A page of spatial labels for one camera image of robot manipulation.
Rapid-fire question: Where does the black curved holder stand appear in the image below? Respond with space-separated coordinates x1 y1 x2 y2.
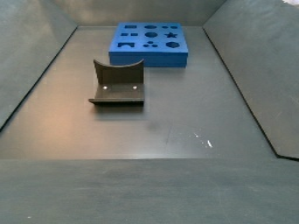
88 60 145 105

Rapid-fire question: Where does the blue shape-sorter block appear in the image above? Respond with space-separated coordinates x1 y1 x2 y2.
108 22 189 67

